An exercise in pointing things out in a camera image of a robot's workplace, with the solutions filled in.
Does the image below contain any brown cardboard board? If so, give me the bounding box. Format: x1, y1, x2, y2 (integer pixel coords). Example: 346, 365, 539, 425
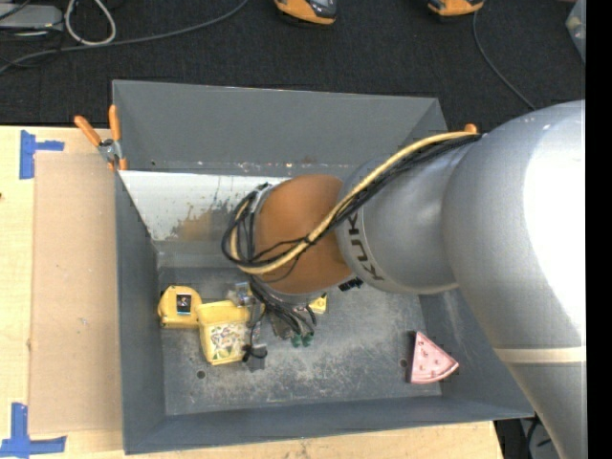
27, 152, 126, 448

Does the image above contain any pink watermelon slice toy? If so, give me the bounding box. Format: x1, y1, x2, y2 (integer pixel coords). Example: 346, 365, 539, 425
409, 330, 461, 384

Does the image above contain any yellow square cup floral print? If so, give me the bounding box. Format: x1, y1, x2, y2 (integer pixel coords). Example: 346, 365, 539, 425
195, 299, 257, 367

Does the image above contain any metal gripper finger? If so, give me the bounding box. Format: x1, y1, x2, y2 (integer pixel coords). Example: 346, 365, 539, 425
245, 342, 269, 374
232, 281, 253, 308

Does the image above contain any yellow tape measure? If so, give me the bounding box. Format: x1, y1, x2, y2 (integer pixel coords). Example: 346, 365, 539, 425
157, 284, 204, 330

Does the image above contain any grey metal bin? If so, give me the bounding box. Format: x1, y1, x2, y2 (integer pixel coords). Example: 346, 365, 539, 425
110, 78, 536, 456

